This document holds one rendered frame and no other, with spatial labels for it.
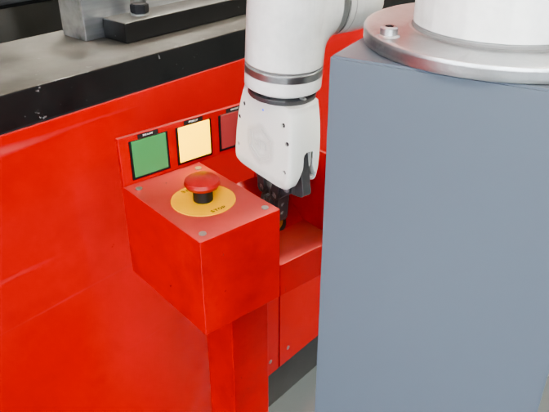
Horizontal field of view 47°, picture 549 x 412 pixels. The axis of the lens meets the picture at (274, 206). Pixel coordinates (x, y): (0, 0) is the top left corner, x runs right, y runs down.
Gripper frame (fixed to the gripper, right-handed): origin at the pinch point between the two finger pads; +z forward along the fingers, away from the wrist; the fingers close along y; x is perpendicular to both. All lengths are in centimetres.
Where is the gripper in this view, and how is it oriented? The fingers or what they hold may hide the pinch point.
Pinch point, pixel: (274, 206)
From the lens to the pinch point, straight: 77.4
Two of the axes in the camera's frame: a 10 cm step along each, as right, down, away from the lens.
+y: 6.4, 4.5, -6.2
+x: 7.6, -3.2, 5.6
